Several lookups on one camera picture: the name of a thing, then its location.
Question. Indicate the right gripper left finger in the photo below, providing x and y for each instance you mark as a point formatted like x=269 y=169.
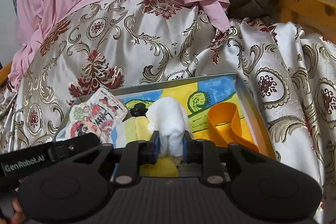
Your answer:
x=134 y=155

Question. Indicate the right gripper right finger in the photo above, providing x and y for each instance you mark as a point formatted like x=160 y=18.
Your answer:
x=204 y=153

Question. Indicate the orange plastic scoop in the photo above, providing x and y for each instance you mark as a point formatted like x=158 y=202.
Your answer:
x=223 y=126

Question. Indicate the white towel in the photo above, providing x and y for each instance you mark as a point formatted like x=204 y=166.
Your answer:
x=168 y=117

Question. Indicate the printed cartoon pouch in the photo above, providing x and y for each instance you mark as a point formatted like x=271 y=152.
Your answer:
x=99 y=115

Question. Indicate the striped pastel towel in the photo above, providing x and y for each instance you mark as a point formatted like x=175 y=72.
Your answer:
x=133 y=129

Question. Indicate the black sock with text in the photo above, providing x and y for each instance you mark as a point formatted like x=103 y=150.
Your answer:
x=138 y=110

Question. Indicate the person left hand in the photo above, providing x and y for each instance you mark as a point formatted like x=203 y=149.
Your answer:
x=18 y=216

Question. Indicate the grey tray with drawing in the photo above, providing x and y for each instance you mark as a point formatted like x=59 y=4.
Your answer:
x=197 y=96

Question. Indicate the floral satin bed cover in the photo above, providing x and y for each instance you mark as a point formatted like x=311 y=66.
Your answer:
x=122 y=43

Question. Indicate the blue wall poster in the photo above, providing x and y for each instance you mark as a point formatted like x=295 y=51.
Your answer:
x=15 y=6

